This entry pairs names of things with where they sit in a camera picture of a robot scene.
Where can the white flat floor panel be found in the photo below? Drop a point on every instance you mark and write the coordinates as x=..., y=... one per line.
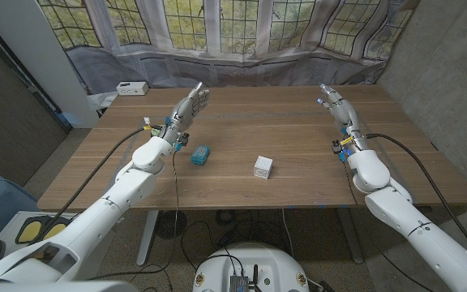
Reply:
x=8, y=227

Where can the white robot torso edge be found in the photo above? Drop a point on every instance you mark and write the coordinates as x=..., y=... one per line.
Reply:
x=55, y=287

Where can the grey table leg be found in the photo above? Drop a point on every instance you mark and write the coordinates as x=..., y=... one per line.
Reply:
x=350, y=237

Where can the grey tape outline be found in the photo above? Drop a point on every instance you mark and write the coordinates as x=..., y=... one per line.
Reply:
x=258, y=115

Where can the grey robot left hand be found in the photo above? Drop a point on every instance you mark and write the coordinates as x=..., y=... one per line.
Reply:
x=185, y=115

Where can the round black floor fan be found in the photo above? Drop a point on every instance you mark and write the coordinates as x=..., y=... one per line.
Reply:
x=170, y=224

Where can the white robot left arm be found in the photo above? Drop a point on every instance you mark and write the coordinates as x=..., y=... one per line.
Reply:
x=132, y=186

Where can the white outlet box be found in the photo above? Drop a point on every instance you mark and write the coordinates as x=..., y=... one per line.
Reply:
x=132, y=88

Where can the white partition panel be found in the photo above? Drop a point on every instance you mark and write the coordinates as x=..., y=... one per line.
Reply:
x=43, y=61

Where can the teal toy phone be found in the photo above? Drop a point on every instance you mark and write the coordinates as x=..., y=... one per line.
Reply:
x=200, y=155

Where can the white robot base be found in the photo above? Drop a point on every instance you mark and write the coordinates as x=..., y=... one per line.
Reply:
x=274, y=263

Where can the grey finned electronics module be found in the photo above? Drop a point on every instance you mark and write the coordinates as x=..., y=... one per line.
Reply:
x=238, y=284

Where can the white table leg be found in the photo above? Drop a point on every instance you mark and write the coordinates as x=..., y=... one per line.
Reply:
x=147, y=239

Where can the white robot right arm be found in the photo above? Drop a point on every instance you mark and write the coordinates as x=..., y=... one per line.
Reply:
x=391, y=203

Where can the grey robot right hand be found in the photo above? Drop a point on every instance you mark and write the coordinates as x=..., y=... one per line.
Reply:
x=349, y=121

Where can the white cube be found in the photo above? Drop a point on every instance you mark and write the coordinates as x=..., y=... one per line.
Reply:
x=262, y=167

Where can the black yellow foot pedal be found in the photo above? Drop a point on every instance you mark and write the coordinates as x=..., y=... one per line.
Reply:
x=28, y=231

